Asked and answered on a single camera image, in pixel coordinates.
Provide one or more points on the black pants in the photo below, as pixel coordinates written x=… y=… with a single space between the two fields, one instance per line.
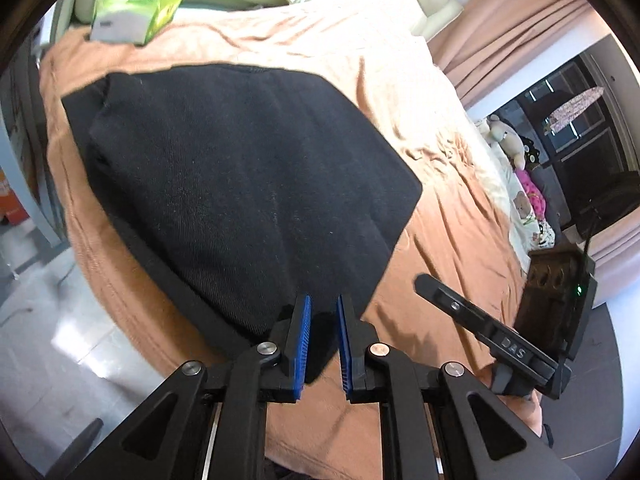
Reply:
x=225 y=185

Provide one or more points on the patterned hanging cloth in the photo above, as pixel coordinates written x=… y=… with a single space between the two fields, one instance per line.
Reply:
x=575 y=107

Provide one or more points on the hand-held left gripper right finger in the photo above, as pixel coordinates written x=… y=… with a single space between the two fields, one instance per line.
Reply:
x=345 y=350

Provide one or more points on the cream bear print bedsheet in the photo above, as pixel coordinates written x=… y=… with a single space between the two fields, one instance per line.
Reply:
x=500 y=180

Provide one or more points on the green white tissue pack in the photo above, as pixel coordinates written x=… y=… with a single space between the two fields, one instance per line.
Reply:
x=130 y=17

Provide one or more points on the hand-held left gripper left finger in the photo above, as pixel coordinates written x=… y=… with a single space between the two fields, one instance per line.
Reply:
x=301 y=345

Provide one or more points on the pink fluffy cloth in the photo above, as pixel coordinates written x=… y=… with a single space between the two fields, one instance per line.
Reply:
x=532 y=195

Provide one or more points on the brown blanket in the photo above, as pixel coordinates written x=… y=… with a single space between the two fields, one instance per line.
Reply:
x=425 y=240

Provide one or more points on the orange box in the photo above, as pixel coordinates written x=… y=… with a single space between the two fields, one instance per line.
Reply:
x=10 y=195

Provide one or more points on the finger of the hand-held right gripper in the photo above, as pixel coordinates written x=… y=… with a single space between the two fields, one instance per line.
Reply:
x=450 y=302

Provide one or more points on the beige plush toy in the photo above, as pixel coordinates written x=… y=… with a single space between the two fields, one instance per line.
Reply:
x=505 y=135

